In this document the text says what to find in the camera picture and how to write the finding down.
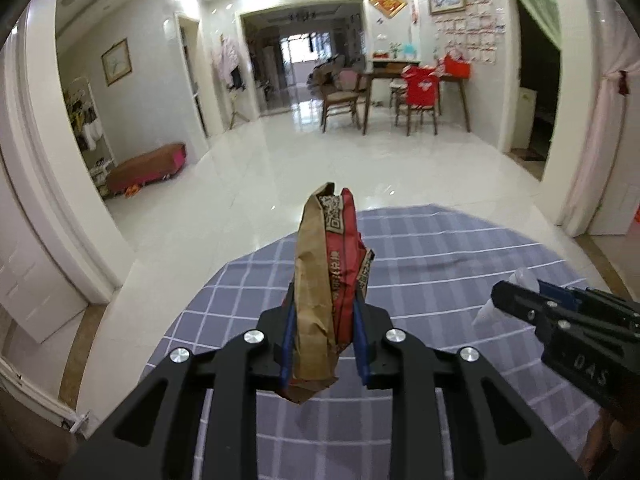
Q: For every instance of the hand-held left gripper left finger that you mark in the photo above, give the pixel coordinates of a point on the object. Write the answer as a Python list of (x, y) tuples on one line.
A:
[(286, 355)]

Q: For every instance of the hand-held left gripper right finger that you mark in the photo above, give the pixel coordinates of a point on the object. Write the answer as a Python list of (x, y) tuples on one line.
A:
[(361, 355)]

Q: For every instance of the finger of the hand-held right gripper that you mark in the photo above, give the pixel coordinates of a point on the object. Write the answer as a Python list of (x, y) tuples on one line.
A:
[(557, 294), (520, 302)]

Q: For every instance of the white plastic wrapper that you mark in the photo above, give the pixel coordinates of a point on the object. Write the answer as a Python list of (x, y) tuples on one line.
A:
[(520, 280)]

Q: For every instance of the small brown red paper bag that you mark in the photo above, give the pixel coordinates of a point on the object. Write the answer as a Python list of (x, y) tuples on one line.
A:
[(320, 285)]

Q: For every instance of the person's right hand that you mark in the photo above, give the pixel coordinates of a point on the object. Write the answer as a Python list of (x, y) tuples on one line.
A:
[(600, 447)]

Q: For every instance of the round blue checked mat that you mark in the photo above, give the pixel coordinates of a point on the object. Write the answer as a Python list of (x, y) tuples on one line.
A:
[(450, 260)]

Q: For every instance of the white door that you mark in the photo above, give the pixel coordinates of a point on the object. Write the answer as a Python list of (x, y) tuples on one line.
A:
[(620, 195)]

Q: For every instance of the pink curtain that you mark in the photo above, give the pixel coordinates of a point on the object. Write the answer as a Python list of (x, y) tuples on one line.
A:
[(597, 150)]

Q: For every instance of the white appliance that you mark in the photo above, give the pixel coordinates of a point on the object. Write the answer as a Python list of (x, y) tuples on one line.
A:
[(525, 116)]

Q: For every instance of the wooden chair with cover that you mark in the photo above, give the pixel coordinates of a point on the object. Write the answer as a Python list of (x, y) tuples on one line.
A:
[(415, 115)]

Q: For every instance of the red curtain tieback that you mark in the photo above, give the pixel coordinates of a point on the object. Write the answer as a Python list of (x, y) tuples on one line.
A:
[(622, 81)]

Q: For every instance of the orange slippers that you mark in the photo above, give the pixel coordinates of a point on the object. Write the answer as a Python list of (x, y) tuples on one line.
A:
[(132, 190)]

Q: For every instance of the red chair cover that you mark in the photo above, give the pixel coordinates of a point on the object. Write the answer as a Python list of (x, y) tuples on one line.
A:
[(420, 86)]

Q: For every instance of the wooden coat stand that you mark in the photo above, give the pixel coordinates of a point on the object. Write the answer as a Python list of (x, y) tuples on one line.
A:
[(236, 107)]

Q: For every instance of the dark wooden dining table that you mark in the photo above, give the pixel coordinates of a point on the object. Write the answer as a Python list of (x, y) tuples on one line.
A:
[(380, 76)]

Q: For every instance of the teal container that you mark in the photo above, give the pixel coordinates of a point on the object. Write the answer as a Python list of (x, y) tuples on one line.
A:
[(410, 50)]

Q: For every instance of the pink garment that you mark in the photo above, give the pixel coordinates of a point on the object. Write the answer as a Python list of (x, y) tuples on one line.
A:
[(225, 60)]

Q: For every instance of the white clothes rack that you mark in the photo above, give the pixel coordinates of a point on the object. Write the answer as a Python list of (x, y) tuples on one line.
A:
[(87, 125)]

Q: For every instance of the small framed picture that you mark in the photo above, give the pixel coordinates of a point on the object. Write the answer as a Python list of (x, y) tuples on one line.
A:
[(116, 61)]

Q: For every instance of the small distant chandelier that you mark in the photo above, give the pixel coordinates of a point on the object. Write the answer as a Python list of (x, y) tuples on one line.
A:
[(302, 15)]

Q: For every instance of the group of wall certificates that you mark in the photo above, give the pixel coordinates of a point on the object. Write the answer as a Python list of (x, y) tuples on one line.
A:
[(472, 27)]

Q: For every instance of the red diamond wall decoration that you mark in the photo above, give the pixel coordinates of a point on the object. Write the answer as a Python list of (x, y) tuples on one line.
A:
[(387, 0)]

